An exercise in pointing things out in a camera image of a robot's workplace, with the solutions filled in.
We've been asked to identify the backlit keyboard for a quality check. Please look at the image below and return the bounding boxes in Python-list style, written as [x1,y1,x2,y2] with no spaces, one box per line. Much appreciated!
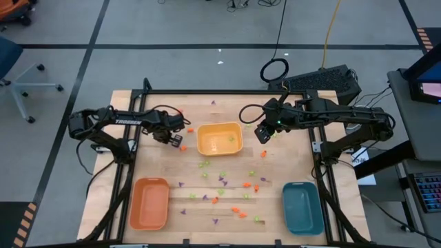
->
[409,171,441,214]

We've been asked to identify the black orange striped floor mat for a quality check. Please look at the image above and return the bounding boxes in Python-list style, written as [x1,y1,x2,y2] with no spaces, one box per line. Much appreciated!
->
[415,26,441,56]
[0,201,38,248]

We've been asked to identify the grey desk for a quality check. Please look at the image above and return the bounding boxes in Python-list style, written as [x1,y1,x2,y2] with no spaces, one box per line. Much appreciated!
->
[387,68,441,163]

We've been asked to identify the teal plastic bin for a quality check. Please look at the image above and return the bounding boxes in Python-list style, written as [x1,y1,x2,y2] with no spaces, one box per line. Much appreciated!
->
[281,181,326,237]

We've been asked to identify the yellow plastic bin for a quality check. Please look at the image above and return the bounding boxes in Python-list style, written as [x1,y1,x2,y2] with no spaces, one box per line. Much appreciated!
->
[196,121,244,157]

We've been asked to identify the black monitor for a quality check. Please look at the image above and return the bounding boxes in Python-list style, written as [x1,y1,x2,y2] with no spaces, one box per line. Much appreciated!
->
[402,43,441,105]

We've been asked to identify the long black cable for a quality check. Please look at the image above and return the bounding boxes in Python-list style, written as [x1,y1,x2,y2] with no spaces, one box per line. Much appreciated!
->
[258,0,290,83]

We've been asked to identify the grey keyboard shelf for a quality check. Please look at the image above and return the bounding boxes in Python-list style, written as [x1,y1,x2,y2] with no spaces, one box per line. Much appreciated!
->
[396,158,441,248]

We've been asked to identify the white paper label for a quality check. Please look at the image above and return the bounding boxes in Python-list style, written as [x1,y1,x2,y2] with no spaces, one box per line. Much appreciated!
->
[350,146,377,186]

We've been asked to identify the orange plastic bin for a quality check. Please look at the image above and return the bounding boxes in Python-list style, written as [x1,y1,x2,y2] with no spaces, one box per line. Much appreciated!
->
[129,176,171,231]

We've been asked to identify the long yellow cable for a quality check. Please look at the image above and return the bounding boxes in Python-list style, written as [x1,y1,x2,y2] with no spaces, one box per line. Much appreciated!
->
[320,0,342,69]

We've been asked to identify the black cable bundle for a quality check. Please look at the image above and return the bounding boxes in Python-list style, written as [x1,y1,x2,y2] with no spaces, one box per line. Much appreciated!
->
[225,0,287,10]

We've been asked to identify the orange chair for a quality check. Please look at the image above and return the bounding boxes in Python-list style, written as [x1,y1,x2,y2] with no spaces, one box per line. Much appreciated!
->
[0,0,38,27]

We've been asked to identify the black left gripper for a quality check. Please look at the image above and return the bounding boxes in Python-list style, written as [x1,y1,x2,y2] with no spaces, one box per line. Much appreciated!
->
[147,112,186,148]

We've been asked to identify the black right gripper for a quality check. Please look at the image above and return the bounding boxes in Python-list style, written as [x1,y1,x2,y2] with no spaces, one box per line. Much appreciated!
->
[254,98,294,145]

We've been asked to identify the blue office chair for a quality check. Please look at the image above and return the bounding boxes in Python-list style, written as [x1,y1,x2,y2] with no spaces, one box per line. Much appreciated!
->
[0,36,65,124]

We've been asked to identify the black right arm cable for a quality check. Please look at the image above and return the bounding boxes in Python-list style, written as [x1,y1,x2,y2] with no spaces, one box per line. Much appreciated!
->
[238,103,268,125]

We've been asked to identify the black desk leg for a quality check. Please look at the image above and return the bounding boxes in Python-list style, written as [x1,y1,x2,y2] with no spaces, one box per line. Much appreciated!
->
[353,140,416,180]

